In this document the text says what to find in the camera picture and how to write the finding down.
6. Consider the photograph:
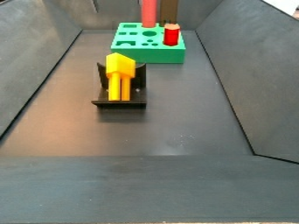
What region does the yellow three prong object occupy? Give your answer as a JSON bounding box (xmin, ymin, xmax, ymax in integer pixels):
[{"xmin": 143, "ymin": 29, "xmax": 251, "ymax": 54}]
[{"xmin": 107, "ymin": 52, "xmax": 137, "ymax": 101}]

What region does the black curved fixture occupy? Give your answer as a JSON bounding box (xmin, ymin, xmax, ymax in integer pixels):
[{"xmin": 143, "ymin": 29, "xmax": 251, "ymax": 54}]
[{"xmin": 91, "ymin": 63, "xmax": 147, "ymax": 109}]

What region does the green insertion board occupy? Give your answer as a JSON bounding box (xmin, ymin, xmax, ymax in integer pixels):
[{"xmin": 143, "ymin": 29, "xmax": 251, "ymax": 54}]
[{"xmin": 111, "ymin": 23, "xmax": 186, "ymax": 64}]

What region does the red hexagonal peg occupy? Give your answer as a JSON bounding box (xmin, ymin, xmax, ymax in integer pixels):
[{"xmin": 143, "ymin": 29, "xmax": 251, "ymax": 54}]
[{"xmin": 163, "ymin": 24, "xmax": 181, "ymax": 46}]

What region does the pink cylinder peg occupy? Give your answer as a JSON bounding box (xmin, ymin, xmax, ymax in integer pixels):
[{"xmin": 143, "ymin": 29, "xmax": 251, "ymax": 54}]
[{"xmin": 142, "ymin": 0, "xmax": 157, "ymax": 28}]

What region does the brown two-legged block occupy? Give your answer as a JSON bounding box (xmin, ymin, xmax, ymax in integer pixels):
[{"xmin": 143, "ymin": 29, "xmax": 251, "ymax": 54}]
[{"xmin": 159, "ymin": 0, "xmax": 179, "ymax": 26}]

